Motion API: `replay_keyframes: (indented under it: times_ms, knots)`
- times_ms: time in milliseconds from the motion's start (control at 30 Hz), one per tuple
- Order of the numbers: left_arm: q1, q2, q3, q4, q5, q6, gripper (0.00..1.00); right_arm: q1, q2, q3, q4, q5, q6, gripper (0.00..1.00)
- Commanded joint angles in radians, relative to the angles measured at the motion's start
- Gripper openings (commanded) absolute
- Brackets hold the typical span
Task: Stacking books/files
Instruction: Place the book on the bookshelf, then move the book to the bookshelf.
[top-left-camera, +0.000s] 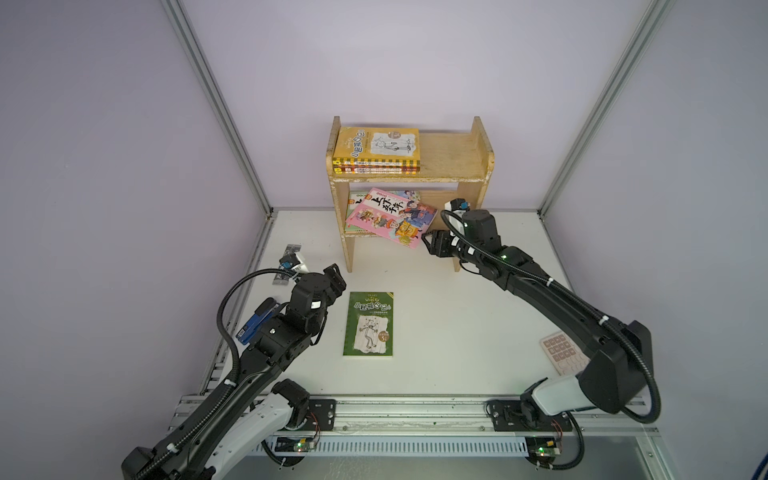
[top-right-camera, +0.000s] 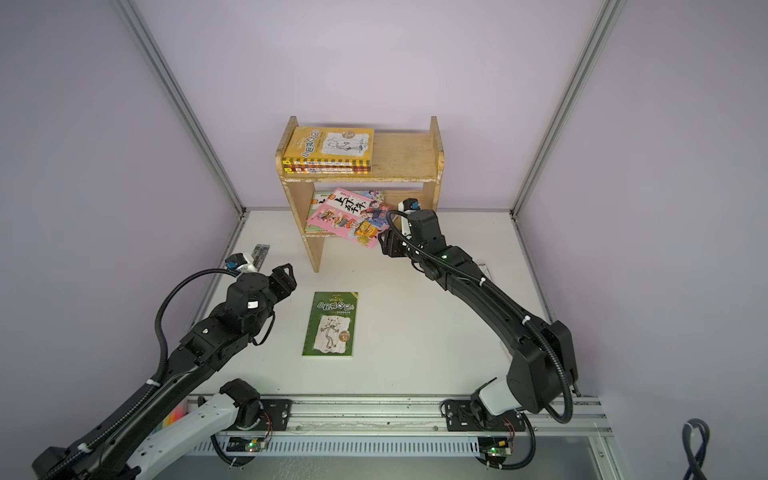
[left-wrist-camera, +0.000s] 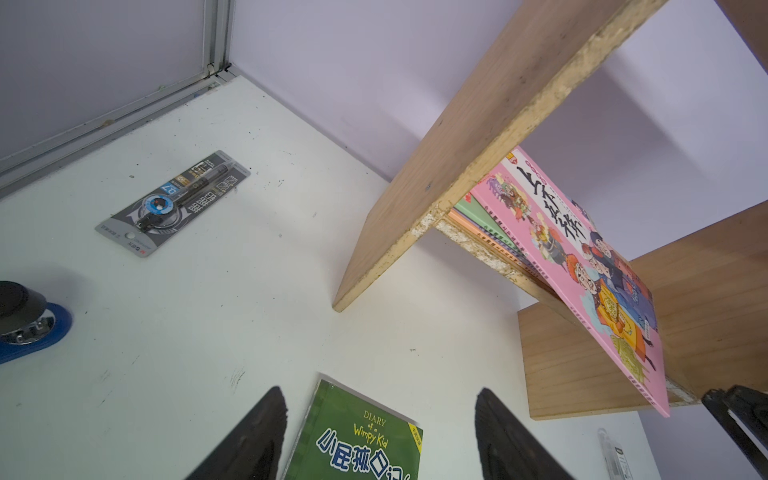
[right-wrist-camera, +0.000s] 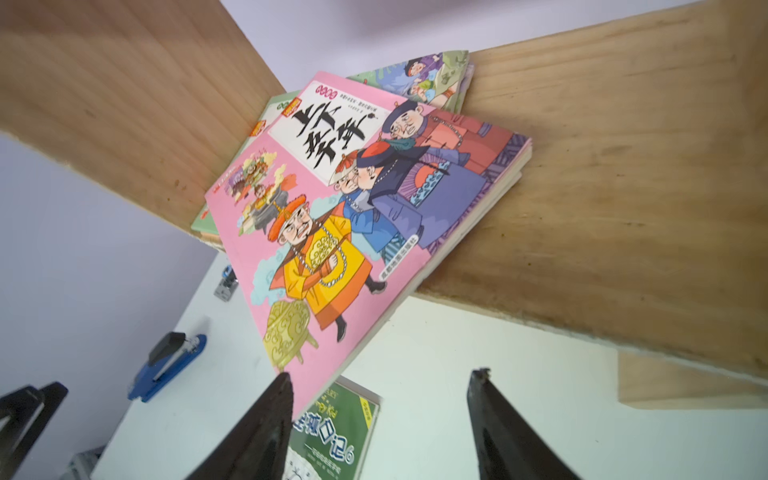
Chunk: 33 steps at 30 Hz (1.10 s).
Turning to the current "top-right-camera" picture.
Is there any grey metal ruler strip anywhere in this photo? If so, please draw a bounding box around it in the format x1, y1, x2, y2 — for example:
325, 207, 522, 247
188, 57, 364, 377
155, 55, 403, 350
251, 244, 270, 272

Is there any red wimpy kid book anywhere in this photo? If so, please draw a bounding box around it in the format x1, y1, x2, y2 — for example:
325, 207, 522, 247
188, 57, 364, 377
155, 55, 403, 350
282, 164, 372, 175

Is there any white slotted cable duct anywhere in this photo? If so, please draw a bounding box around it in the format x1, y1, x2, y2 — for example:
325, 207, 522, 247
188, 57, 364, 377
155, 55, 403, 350
217, 436, 480, 458

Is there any green wimpy kid book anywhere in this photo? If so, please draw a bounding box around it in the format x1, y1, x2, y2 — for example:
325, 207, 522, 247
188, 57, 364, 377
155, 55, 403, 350
302, 292, 359, 357

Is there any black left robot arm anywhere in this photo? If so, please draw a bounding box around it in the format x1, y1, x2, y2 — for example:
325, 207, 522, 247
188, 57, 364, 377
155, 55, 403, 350
32, 264, 297, 479

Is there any left controller circuit board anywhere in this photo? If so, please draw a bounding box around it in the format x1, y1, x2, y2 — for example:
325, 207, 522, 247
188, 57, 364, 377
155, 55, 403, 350
226, 437, 269, 454

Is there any pack of coloured highlighters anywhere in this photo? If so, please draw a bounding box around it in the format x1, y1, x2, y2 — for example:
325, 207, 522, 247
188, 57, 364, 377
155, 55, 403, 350
163, 402, 187, 428

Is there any black cable bundle at corner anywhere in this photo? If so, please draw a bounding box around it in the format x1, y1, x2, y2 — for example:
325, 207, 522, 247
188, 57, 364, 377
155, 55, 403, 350
682, 418, 712, 480

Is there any pink Chinese comic book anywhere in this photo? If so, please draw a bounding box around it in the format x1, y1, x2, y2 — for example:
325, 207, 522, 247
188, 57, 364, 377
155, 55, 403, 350
307, 188, 392, 249

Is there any yellow green-edged wimpy kid book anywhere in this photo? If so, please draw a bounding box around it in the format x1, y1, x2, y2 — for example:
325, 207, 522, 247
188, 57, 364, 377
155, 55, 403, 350
279, 126, 375, 168

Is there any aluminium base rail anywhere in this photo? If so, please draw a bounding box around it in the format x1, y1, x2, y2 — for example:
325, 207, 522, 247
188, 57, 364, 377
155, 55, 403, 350
264, 395, 613, 437

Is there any wooden two-tier bookshelf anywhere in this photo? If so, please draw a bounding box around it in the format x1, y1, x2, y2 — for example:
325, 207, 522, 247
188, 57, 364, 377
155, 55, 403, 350
275, 116, 445, 272

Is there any right controller circuit board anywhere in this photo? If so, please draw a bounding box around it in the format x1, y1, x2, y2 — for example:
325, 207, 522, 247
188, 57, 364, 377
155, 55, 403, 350
478, 437, 514, 457

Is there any controller circuit board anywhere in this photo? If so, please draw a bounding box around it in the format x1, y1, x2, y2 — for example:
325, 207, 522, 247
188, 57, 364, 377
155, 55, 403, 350
226, 437, 269, 454
478, 437, 514, 457

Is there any green pink bottom comic book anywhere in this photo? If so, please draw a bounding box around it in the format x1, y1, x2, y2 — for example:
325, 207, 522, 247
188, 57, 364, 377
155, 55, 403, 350
305, 190, 385, 234

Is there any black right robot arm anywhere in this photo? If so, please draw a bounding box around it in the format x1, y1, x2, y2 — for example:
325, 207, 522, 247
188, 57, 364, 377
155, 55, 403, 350
379, 209, 578, 424

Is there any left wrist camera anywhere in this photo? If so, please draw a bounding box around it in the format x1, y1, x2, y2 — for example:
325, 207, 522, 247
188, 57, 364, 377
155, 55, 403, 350
224, 253, 258, 273

